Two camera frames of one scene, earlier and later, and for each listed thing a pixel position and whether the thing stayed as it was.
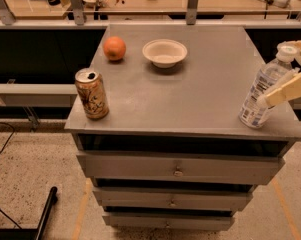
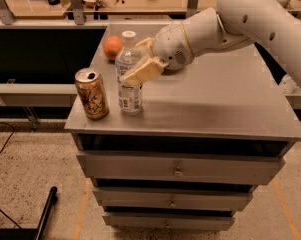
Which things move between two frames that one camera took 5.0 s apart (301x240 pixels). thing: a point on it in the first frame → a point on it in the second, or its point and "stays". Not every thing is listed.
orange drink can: x=91 y=88 stays
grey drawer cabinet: x=172 y=153 stays
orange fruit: x=114 y=48 stays
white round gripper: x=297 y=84 → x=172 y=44
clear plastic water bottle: x=251 y=115 → x=130 y=96
